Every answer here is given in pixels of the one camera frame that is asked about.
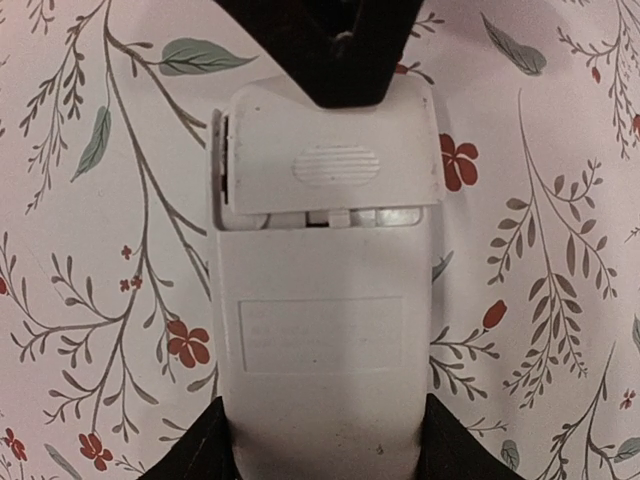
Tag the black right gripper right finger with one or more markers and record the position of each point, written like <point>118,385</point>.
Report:
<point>450,452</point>

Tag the white battery cover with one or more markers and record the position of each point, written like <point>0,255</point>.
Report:
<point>286,155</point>

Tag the floral patterned table mat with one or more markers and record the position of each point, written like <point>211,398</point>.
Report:
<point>108,353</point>

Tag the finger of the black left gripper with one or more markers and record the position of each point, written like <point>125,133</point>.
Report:
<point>342,54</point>

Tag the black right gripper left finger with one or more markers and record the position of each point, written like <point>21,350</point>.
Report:
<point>204,452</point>

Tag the white remote control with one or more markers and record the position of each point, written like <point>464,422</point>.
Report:
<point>321,330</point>

